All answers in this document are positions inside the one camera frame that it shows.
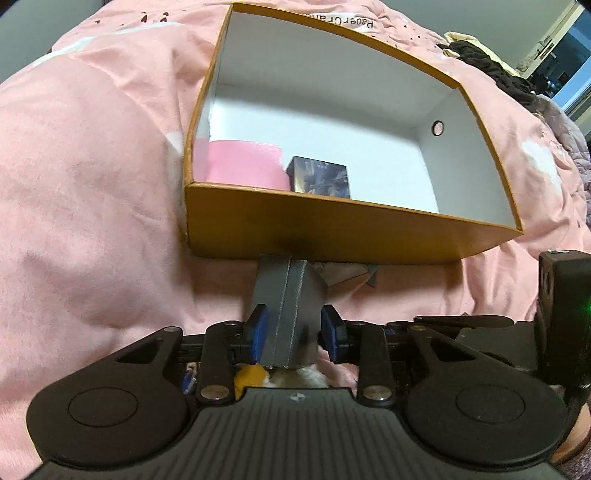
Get grey paper scrap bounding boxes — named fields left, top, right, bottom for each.
left=309, top=261, right=380, bottom=296

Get grey quilted blanket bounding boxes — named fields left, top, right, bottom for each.
left=531, top=95, right=591, bottom=232

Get small dark printed box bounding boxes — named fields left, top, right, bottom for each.
left=285, top=156, right=354, bottom=200

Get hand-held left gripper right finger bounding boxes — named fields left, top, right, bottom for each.
left=321, top=305, right=465, bottom=408

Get pale yellow cloth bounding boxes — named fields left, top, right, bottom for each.
left=443, top=31, right=515, bottom=75

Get white and yellow plush toy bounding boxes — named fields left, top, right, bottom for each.
left=233, top=360, right=358, bottom=391

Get person's right forearm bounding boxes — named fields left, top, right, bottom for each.
left=554, top=401, right=591, bottom=468

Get pink foam pad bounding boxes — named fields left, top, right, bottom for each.
left=208, top=138, right=289, bottom=191

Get pile of dark clothes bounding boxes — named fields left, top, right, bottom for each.
left=436, top=39, right=555, bottom=116

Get orange cardboard box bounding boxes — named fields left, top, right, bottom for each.
left=182, top=2, right=525, bottom=266

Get glass balcony door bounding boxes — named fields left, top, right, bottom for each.
left=549, top=21, right=591, bottom=136

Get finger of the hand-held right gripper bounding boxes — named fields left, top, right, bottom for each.
left=387, top=315, right=517, bottom=340

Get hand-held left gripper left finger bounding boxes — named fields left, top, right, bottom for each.
left=111, top=304, right=270, bottom=407

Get pink printed duvet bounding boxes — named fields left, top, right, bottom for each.
left=0, top=0, right=591, bottom=462

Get grey rectangular box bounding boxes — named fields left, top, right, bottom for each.
left=240, top=254, right=324, bottom=370

